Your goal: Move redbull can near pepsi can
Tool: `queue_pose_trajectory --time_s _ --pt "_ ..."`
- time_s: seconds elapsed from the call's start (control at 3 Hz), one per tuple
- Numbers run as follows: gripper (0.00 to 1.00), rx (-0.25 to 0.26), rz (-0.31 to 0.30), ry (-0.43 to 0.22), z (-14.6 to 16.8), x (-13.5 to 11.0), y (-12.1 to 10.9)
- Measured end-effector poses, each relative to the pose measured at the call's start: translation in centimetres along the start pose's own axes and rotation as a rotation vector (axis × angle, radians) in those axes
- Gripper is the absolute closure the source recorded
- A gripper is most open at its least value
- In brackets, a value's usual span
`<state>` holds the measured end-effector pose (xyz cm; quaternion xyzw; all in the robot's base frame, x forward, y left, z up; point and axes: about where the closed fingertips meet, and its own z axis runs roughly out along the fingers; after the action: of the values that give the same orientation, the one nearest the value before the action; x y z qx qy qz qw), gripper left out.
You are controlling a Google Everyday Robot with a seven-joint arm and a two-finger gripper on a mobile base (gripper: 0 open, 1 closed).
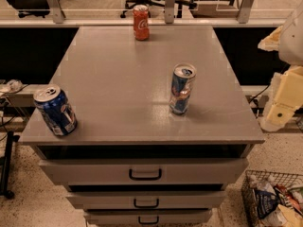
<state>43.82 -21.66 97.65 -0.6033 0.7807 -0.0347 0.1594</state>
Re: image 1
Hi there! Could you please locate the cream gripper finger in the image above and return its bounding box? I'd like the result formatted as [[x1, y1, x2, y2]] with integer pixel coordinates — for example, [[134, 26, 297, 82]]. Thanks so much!
[[259, 65, 303, 131], [258, 26, 283, 51]]

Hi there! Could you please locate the red bull can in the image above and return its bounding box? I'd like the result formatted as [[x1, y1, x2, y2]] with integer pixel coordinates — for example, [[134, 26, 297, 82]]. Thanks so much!
[[169, 63, 197, 114]]

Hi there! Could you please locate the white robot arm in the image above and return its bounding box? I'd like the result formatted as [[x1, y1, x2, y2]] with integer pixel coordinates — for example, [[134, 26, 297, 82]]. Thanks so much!
[[258, 2, 303, 131]]

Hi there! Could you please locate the orange coca-cola can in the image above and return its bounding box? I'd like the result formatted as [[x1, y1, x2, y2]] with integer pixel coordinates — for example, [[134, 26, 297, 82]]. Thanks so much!
[[133, 5, 150, 41]]

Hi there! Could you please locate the blue pepsi can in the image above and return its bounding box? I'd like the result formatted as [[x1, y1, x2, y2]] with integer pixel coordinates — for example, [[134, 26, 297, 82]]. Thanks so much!
[[33, 84, 77, 136]]

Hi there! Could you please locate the red snack bag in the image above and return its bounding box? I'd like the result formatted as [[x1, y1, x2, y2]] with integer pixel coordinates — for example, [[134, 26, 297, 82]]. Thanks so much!
[[274, 184, 303, 214]]

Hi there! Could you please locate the dark blue snack bag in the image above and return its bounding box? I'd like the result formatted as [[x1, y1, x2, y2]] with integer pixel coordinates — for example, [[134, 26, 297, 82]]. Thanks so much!
[[255, 190, 279, 219]]

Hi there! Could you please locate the top grey drawer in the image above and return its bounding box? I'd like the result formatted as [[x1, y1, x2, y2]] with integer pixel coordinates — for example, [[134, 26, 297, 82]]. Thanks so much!
[[39, 158, 248, 185]]

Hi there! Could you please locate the grey drawer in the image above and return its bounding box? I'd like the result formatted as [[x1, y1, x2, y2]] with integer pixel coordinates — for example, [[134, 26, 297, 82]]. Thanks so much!
[[66, 191, 225, 210], [39, 158, 248, 185], [84, 209, 212, 225]]

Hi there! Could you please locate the yellow snack bag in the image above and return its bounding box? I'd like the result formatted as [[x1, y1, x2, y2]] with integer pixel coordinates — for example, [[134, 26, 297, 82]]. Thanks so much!
[[277, 205, 303, 227]]

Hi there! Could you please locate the black office chair centre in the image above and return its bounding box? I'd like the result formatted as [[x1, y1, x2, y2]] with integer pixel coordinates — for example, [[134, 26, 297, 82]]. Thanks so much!
[[120, 0, 197, 18]]

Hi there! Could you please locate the middle grey drawer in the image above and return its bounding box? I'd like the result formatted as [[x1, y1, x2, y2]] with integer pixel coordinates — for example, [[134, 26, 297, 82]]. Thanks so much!
[[66, 191, 225, 210]]

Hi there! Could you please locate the bottom grey drawer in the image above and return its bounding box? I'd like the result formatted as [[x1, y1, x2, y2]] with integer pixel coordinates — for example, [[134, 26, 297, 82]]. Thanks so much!
[[84, 209, 212, 225]]

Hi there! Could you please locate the black stand leg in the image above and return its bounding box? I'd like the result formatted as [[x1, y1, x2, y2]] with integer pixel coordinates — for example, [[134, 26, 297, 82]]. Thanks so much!
[[0, 131, 20, 200]]

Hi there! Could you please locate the black cable right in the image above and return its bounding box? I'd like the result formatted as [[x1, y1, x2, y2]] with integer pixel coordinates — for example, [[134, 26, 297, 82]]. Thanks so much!
[[247, 84, 271, 118]]

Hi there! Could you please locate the wire basket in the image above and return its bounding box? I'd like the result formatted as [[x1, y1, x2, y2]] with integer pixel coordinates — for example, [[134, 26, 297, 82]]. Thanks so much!
[[241, 170, 303, 227]]

